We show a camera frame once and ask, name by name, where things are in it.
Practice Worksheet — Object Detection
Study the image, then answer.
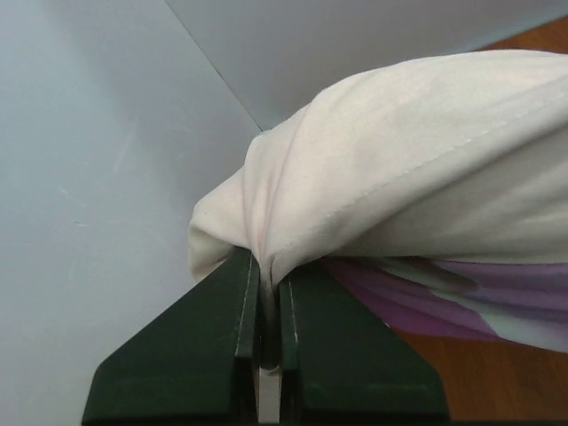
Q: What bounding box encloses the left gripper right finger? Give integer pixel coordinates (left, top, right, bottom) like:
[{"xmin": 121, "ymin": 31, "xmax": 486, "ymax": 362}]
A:
[{"xmin": 279, "ymin": 263, "xmax": 449, "ymax": 422}]

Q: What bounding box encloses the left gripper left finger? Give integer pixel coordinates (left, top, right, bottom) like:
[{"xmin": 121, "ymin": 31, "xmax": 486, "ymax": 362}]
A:
[{"xmin": 83, "ymin": 248, "xmax": 260, "ymax": 422}]

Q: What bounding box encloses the pink pillowcase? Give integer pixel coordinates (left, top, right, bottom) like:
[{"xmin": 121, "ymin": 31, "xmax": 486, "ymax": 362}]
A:
[{"xmin": 188, "ymin": 50, "xmax": 567, "ymax": 352}]

